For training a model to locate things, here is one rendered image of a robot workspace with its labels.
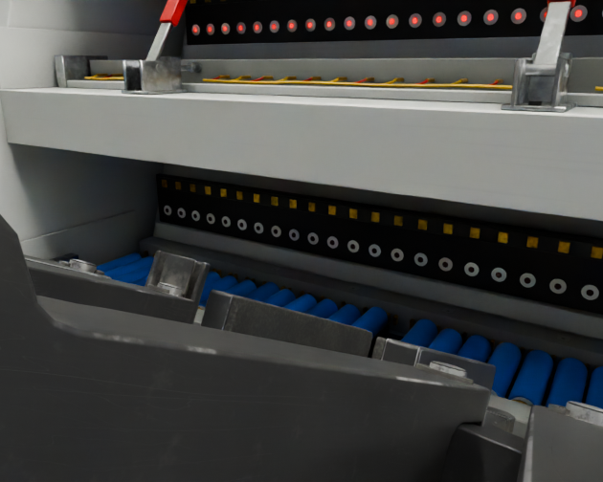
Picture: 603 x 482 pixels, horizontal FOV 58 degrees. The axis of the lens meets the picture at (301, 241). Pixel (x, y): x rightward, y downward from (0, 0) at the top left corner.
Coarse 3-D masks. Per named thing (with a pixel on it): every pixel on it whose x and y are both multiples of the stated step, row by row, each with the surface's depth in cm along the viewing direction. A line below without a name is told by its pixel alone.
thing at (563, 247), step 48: (192, 192) 56; (240, 192) 52; (288, 192) 50; (288, 240) 51; (384, 240) 45; (432, 240) 43; (480, 240) 41; (528, 240) 39; (576, 240) 37; (480, 288) 42; (528, 288) 40; (576, 288) 38
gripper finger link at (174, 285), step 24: (168, 264) 10; (192, 264) 10; (48, 288) 7; (72, 288) 7; (96, 288) 8; (120, 288) 8; (144, 288) 10; (168, 288) 10; (192, 288) 11; (144, 312) 9; (168, 312) 9; (192, 312) 10
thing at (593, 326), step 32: (96, 224) 56; (128, 224) 60; (160, 224) 59; (64, 256) 52; (96, 256) 57; (256, 256) 53; (288, 256) 50; (320, 256) 49; (384, 288) 46; (416, 288) 44; (448, 288) 43; (544, 320) 39; (576, 320) 38
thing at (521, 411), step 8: (200, 312) 42; (200, 320) 40; (496, 400) 31; (504, 400) 31; (504, 408) 30; (512, 408) 30; (520, 408) 30; (528, 408) 30; (520, 416) 29; (528, 416) 29; (520, 424) 29; (512, 432) 29; (520, 432) 29
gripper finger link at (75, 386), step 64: (0, 256) 2; (0, 320) 2; (64, 320) 3; (128, 320) 4; (0, 384) 2; (64, 384) 2; (128, 384) 3; (192, 384) 3; (256, 384) 4; (320, 384) 4; (384, 384) 5; (448, 384) 6; (0, 448) 2; (64, 448) 3; (128, 448) 3; (192, 448) 3; (256, 448) 4; (320, 448) 4; (384, 448) 5
